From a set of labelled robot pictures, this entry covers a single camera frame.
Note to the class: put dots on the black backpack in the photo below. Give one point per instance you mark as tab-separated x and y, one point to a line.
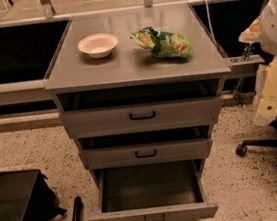
43	204

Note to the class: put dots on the grey drawer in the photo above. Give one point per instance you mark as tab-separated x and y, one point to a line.
145	147
140	108
170	191

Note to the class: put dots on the white bowl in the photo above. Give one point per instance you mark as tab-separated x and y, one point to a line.
98	45

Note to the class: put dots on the green chip bag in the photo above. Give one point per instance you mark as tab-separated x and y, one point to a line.
163	44

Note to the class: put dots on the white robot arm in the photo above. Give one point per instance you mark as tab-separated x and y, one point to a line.
263	30

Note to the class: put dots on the grey drawer cabinet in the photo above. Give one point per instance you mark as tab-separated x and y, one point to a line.
128	64

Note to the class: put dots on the grey top drawer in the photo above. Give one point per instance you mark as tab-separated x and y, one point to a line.
140	108

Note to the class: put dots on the grey middle drawer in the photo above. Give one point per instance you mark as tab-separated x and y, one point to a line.
145	147

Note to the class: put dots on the grey bottom drawer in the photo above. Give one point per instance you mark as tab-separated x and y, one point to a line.
170	191

